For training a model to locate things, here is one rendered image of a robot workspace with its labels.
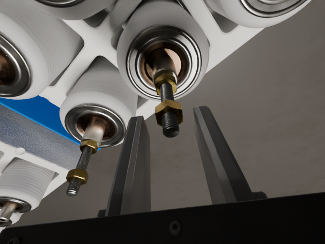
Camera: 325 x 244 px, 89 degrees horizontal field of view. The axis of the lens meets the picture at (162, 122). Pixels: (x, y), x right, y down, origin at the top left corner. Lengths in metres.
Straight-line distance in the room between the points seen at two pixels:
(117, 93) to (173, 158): 0.52
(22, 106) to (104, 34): 0.29
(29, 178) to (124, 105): 0.32
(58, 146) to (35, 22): 0.32
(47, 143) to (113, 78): 0.29
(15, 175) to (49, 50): 0.32
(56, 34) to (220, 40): 0.20
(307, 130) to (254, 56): 0.41
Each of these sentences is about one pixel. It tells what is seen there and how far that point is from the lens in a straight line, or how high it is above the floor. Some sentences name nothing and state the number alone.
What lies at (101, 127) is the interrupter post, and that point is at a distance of 0.22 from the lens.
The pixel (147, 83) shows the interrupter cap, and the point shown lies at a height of 0.25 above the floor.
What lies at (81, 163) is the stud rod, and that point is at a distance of 0.19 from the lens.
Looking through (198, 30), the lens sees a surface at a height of 0.25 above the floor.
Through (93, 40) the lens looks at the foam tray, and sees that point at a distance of 0.25.
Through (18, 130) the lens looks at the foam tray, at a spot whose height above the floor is 0.14.
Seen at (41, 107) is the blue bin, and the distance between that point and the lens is 0.49.
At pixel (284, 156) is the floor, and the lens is 0.89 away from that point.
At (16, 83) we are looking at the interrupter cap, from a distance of 0.23.
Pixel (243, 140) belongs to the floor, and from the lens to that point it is 0.70.
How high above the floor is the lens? 0.41
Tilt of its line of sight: 49 degrees down
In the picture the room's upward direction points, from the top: 176 degrees clockwise
